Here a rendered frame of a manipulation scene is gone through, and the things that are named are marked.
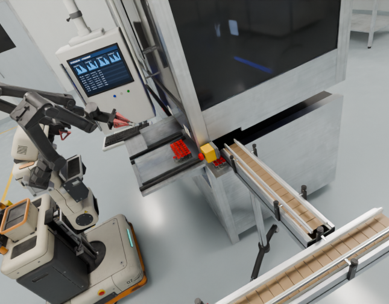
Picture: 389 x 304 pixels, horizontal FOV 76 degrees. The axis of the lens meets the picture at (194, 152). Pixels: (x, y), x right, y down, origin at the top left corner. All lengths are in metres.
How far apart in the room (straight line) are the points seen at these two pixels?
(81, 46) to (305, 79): 1.54
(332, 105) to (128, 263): 1.76
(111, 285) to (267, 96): 1.60
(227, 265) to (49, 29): 5.93
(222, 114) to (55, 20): 5.67
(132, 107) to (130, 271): 1.29
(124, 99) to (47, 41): 4.66
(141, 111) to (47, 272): 1.34
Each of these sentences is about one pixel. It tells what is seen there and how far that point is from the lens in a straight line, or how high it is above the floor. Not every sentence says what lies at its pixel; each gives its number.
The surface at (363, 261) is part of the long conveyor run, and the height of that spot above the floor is 0.93.
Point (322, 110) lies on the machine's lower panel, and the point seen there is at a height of 0.85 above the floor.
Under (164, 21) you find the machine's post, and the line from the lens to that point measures 1.12.
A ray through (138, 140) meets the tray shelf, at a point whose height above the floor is 0.88.
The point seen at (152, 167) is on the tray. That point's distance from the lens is 1.58.
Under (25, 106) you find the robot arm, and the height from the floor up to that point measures 1.57.
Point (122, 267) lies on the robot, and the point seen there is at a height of 0.28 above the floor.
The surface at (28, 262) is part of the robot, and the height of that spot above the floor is 0.78.
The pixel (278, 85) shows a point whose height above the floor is 1.15.
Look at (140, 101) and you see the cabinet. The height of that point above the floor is 0.99.
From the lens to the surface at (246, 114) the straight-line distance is 1.42.
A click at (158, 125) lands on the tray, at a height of 0.88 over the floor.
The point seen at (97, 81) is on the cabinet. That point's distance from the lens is 2.18.
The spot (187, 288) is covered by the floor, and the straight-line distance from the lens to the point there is 2.07.
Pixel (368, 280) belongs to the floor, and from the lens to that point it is 2.05.
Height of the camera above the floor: 1.83
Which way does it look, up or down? 37 degrees down
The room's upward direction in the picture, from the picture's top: 20 degrees counter-clockwise
